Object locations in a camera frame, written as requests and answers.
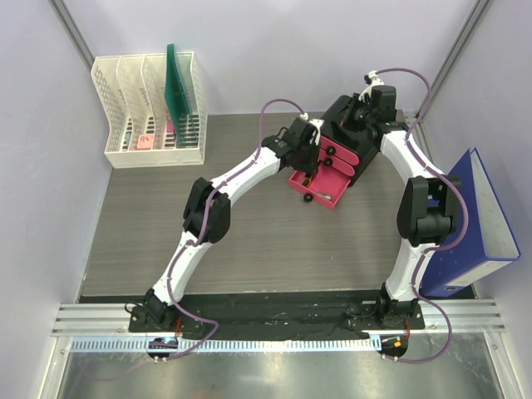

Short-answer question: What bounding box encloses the pink drawer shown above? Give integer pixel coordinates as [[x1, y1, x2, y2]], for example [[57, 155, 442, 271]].
[[288, 166, 350, 209], [319, 149, 355, 177], [319, 135, 360, 166]]

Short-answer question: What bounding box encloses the gold lipstick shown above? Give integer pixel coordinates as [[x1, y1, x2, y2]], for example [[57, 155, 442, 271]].
[[302, 175, 314, 187]]

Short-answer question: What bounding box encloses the black pink drawer organizer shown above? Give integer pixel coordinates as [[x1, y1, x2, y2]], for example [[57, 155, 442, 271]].
[[321, 93, 377, 187]]

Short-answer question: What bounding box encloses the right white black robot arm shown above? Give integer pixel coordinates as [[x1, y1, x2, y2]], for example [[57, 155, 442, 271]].
[[353, 82, 463, 328]]

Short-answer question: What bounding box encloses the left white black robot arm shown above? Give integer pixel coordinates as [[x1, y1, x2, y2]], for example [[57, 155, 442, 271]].
[[142, 114, 324, 332]]

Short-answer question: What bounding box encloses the pink item in organizer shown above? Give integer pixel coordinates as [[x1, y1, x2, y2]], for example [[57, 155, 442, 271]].
[[165, 111, 175, 134]]

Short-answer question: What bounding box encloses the green board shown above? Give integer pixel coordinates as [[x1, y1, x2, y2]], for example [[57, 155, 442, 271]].
[[165, 43, 191, 140]]

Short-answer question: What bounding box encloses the pink eraser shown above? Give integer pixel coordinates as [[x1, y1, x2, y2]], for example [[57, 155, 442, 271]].
[[135, 134, 154, 150]]

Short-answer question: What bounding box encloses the white mesh file organizer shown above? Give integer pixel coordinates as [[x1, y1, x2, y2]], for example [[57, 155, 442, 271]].
[[91, 52, 208, 169]]

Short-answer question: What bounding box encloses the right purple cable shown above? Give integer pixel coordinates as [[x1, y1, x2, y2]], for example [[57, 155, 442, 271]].
[[369, 68, 470, 365]]

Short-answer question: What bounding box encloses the purple cable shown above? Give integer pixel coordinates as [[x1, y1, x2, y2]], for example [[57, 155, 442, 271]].
[[369, 68, 470, 365], [78, 98, 307, 382]]

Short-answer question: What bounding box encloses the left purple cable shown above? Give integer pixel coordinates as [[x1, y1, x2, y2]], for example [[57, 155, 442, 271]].
[[78, 98, 307, 382]]

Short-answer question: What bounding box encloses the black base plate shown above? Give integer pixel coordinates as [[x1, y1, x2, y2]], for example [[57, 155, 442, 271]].
[[125, 290, 425, 340]]

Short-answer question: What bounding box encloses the blue ring binder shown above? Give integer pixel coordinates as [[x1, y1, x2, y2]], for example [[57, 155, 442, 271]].
[[421, 148, 521, 298]]

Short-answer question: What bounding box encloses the aluminium rail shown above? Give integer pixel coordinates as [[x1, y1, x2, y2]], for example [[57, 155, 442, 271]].
[[52, 300, 505, 353]]

